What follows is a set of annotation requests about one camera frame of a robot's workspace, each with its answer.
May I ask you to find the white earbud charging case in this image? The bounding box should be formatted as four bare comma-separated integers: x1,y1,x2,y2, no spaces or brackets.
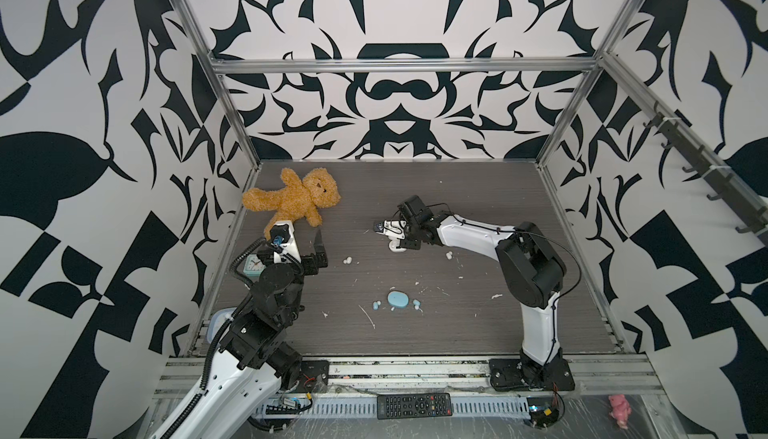
388,238,405,253

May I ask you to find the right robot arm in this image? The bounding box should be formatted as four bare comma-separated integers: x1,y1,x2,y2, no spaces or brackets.
373,212,567,368

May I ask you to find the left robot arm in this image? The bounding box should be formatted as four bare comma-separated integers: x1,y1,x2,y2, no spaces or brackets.
152,221,328,438

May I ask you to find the blue earbud charging case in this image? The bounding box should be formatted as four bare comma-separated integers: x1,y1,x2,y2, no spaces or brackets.
387,290,410,309

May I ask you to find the green alarm clock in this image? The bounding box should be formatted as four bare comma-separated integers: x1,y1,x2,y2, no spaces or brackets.
242,254,266,278

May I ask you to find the brown teddy bear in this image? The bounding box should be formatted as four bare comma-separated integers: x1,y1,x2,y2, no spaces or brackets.
242,168,341,239

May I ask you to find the circuit board left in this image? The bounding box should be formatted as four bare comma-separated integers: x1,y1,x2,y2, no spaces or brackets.
265,395,314,415

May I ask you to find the black remote control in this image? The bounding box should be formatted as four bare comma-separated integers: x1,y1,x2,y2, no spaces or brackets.
376,393,454,420

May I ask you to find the green circuit board right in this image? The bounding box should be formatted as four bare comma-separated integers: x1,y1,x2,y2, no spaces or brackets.
525,404,562,430

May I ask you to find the pink small toy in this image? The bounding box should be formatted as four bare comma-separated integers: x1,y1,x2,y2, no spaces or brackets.
608,394,632,430

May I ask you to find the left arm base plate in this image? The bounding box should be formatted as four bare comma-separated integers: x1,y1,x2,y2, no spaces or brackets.
295,360,330,393

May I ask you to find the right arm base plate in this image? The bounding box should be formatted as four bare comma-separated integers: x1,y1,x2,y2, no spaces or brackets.
488,354,576,392

